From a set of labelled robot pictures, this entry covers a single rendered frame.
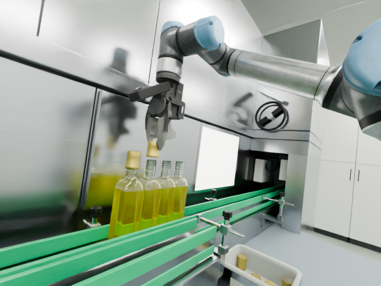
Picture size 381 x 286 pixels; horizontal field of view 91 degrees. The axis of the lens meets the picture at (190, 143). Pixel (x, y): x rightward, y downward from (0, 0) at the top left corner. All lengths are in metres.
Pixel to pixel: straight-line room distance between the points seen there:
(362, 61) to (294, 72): 0.20
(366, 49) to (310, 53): 1.24
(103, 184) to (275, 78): 0.55
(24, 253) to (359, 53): 0.63
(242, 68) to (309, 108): 0.92
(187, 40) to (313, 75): 0.30
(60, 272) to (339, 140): 4.07
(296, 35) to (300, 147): 0.78
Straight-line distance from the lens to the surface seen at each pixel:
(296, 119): 1.43
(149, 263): 0.45
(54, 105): 0.59
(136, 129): 0.65
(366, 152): 4.14
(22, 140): 0.58
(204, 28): 0.52
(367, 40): 0.35
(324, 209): 4.20
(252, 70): 0.55
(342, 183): 4.13
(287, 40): 1.67
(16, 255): 0.52
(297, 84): 0.51
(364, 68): 0.33
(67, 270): 0.45
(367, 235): 4.25
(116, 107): 0.62
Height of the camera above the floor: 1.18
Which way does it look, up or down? 2 degrees up
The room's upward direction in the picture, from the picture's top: 7 degrees clockwise
